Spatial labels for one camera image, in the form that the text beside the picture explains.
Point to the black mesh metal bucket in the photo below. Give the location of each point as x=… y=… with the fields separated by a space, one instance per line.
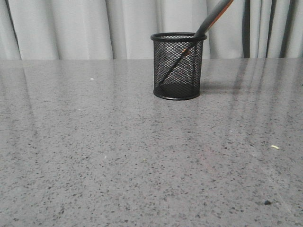
x=177 y=65

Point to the orange and grey scissors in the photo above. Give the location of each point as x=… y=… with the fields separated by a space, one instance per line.
x=209 y=21

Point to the grey pleated curtain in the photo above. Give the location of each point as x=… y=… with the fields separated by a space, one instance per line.
x=121 y=29

